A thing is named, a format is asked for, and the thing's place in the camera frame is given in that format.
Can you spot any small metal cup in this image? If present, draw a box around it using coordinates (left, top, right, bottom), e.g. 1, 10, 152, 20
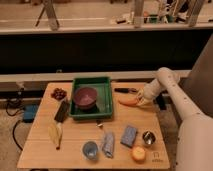
142, 131, 156, 146

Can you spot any yellow banana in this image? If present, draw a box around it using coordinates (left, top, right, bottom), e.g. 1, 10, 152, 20
48, 122, 62, 150

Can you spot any orange pepper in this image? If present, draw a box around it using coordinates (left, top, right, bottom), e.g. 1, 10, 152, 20
119, 98, 138, 107

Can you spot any blue grey folded cloth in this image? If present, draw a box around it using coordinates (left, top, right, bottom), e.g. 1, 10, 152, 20
102, 132, 115, 158

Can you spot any purple bowl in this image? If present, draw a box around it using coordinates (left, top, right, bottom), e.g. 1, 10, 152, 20
73, 87, 98, 110

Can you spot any black handled knife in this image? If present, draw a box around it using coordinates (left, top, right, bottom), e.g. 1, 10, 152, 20
114, 88, 138, 93

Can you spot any blue sponge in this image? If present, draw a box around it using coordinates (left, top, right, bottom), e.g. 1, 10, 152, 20
120, 125, 137, 148

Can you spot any green plastic tray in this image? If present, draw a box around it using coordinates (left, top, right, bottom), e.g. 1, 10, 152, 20
70, 77, 113, 120

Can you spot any dark red grapes bunch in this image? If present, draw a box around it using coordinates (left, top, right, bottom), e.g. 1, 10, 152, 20
51, 88, 67, 101

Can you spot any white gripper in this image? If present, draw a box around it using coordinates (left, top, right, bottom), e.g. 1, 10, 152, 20
136, 89, 151, 106

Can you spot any black cable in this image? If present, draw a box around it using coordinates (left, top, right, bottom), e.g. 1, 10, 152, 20
5, 98, 28, 152

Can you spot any orange fruit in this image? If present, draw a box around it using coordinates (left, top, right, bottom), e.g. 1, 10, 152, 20
131, 146, 146, 162

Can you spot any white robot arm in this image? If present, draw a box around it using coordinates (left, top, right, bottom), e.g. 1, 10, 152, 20
137, 67, 213, 171

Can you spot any blue glass cup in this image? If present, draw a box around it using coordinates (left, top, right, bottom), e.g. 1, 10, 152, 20
82, 141, 98, 160

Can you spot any blue box on floor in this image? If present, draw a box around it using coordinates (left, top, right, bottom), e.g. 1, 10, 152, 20
23, 105, 38, 123

